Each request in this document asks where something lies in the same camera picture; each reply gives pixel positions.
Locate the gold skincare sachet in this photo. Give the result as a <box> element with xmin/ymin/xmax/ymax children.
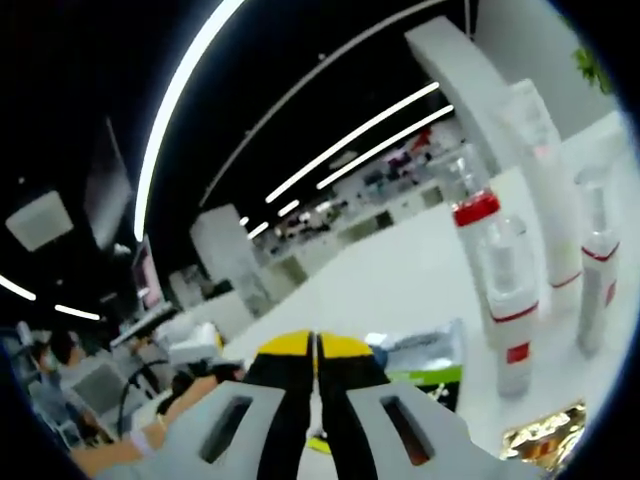
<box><xmin>499</xmin><ymin>399</ymin><xmax>587</xmax><ymax>469</ymax></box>

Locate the white skincare bottle red label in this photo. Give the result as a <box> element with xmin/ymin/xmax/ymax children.
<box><xmin>573</xmin><ymin>164</ymin><xmax>624</xmax><ymax>357</ymax></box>
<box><xmin>476</xmin><ymin>214</ymin><xmax>542</xmax><ymax>400</ymax></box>

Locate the person's left hand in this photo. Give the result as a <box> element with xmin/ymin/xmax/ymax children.
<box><xmin>159</xmin><ymin>376</ymin><xmax>225</xmax><ymax>427</ymax></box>

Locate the white skincare tube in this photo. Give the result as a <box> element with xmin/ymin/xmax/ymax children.
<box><xmin>508</xmin><ymin>78</ymin><xmax>585</xmax><ymax>290</ymax></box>

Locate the white ceiling air vent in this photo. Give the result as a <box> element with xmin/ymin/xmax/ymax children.
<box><xmin>5</xmin><ymin>192</ymin><xmax>75</xmax><ymax>251</ymax></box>

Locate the pale wristband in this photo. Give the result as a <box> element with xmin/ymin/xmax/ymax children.
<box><xmin>130</xmin><ymin>428</ymin><xmax>160</xmax><ymax>459</ymax></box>

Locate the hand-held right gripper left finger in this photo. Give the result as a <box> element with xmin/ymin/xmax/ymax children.
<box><xmin>97</xmin><ymin>328</ymin><xmax>316</xmax><ymax>480</ymax></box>

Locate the dark hanging ceiling panel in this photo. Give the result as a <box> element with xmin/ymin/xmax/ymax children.
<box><xmin>84</xmin><ymin>119</ymin><xmax>134</xmax><ymax>249</ymax></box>

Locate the green skincare sachet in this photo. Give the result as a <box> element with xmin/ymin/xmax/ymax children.
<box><xmin>307</xmin><ymin>318</ymin><xmax>466</xmax><ymax>454</ymax></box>

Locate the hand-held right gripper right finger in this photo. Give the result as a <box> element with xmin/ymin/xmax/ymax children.
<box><xmin>315</xmin><ymin>329</ymin><xmax>541</xmax><ymax>480</ymax></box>

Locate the long curved ceiling light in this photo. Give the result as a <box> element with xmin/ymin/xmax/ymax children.
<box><xmin>134</xmin><ymin>0</ymin><xmax>246</xmax><ymax>242</ymax></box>

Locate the ceiling light strip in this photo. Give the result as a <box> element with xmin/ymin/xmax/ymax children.
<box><xmin>317</xmin><ymin>104</ymin><xmax>455</xmax><ymax>190</ymax></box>
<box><xmin>264</xmin><ymin>82</ymin><xmax>441</xmax><ymax>205</ymax></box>

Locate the potted green plant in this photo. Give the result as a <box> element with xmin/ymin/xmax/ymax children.
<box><xmin>572</xmin><ymin>47</ymin><xmax>614</xmax><ymax>96</ymax></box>

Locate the wall display screen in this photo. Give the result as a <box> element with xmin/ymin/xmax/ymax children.
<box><xmin>132</xmin><ymin>244</ymin><xmax>164</xmax><ymax>311</ymax></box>

